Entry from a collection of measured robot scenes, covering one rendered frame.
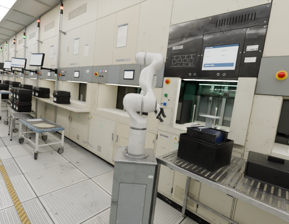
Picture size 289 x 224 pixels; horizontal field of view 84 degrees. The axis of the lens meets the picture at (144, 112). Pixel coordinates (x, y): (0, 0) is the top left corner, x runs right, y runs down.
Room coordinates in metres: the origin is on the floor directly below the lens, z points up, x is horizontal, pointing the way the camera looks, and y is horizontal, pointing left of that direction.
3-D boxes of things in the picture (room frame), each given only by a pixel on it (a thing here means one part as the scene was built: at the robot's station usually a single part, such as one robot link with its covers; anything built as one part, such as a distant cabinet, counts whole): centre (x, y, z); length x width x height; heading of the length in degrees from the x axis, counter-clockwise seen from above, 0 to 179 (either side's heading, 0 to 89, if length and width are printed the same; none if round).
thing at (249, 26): (1.88, -0.78, 0.98); 0.95 x 0.88 x 1.95; 139
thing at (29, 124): (2.83, 1.80, 0.24); 0.97 x 0.52 x 0.48; 52
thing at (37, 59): (3.54, 2.24, 1.59); 0.50 x 0.41 x 0.36; 139
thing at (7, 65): (5.56, 4.57, 1.59); 0.51 x 0.41 x 0.36; 139
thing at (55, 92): (3.33, 1.74, 0.93); 0.30 x 0.28 x 0.26; 46
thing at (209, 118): (1.13, -0.46, 0.93); 0.24 x 0.20 x 0.32; 131
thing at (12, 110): (3.95, 3.07, 0.24); 0.94 x 0.53 x 0.48; 49
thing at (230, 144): (1.13, -0.46, 0.85); 0.28 x 0.28 x 0.17; 41
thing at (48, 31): (4.49, 2.52, 1.50); 1.52 x 0.99 x 3.00; 49
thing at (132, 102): (1.12, 0.06, 1.07); 0.19 x 0.12 x 0.24; 81
